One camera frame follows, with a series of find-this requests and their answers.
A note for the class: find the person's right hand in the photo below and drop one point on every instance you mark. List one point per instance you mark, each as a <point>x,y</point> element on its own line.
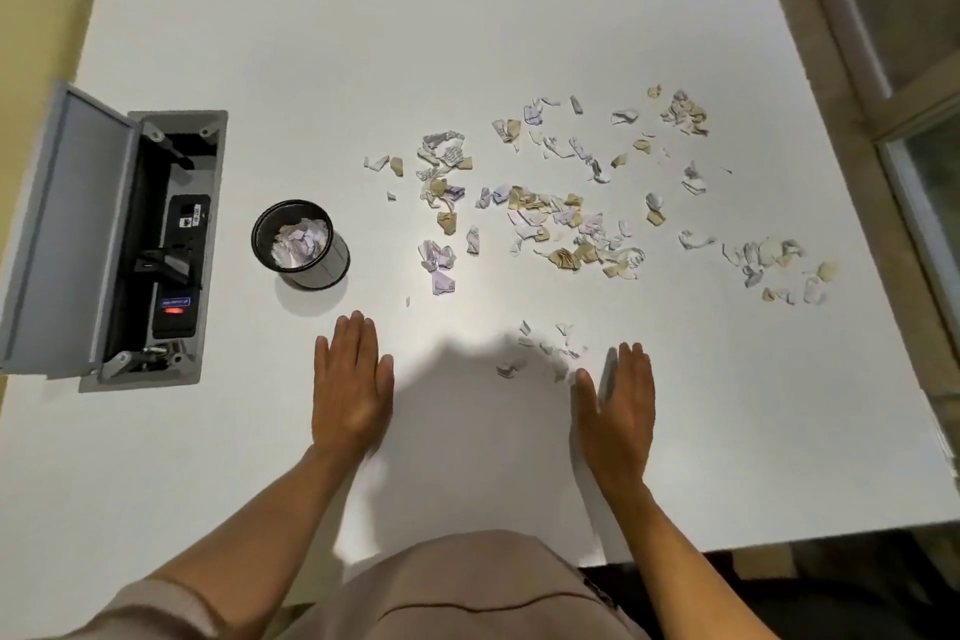
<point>619,429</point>

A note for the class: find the person's left hand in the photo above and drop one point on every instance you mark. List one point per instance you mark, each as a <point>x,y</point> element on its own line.
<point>349,407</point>

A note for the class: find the person's left little finger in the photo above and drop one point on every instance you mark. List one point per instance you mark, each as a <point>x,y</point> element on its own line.
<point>321,366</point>

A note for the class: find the person's left thumb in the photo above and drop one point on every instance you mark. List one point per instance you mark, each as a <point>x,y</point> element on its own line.
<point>385,384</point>

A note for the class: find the person's left middle finger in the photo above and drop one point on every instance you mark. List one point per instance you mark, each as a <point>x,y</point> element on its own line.
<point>355,347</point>

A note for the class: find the person's right thumb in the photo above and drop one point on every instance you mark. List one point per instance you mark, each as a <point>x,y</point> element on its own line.
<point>586,403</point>

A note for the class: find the person's left forearm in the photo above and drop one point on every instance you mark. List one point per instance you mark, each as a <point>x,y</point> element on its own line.
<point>270,534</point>

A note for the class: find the person's right forearm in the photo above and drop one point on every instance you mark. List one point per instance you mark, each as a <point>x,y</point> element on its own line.
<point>679,564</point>

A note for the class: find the black mesh cup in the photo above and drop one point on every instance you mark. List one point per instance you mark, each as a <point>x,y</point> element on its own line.
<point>330,268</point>

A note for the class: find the crumpled paper scraps in cup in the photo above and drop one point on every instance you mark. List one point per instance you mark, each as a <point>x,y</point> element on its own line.
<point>300,242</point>

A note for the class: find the black power socket module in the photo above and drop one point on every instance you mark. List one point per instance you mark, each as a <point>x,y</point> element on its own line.
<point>180,264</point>

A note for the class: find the scattered torn paper scraps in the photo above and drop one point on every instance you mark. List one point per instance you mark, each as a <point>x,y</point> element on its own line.
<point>570,219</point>

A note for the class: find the beige shirt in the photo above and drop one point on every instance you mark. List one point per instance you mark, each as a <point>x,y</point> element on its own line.
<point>465,587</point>

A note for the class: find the glass door frame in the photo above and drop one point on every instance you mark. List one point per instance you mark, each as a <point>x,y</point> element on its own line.
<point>862,9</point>

